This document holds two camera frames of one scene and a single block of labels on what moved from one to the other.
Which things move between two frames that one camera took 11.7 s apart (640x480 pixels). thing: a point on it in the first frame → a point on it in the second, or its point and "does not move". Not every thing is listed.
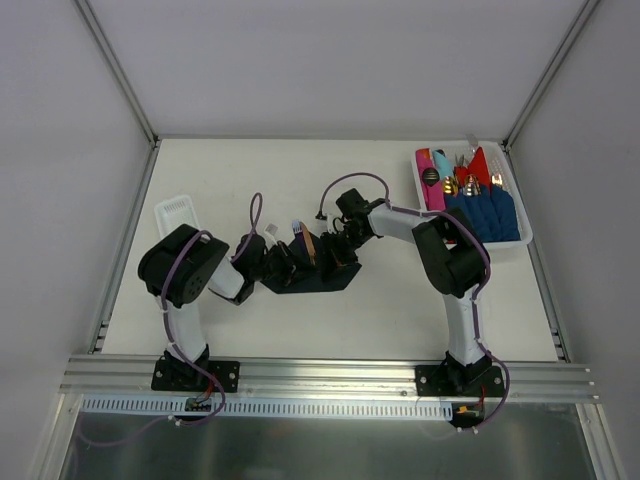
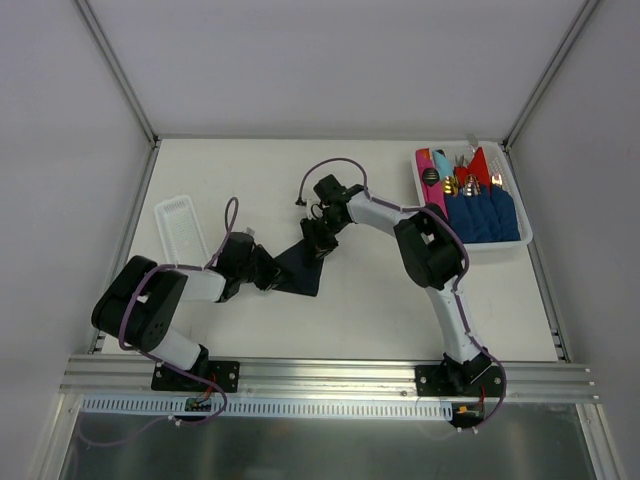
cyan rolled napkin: x=442 y=164 does not move
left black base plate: x=181 y=375 does not move
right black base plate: x=459 y=381 does not move
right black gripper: x=333 y=245 → x=319 y=240
